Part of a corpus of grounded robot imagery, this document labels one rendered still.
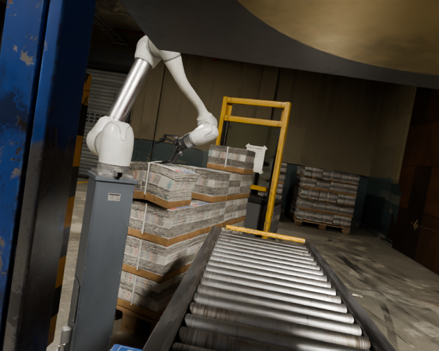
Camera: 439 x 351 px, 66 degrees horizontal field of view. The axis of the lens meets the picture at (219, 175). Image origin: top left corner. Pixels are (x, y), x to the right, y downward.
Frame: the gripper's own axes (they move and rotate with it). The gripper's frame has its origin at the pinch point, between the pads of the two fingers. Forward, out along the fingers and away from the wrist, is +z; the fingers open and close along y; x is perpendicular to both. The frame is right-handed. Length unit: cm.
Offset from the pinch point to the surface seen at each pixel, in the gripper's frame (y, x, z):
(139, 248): 55, -10, 25
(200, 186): 23, 47, 1
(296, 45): 39, -151, -107
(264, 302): 78, -90, -74
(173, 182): 23.3, -12.7, -11.3
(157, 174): 15.9, -13.2, -2.9
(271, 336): 81, -108, -80
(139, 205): 29.7, -9.7, 18.1
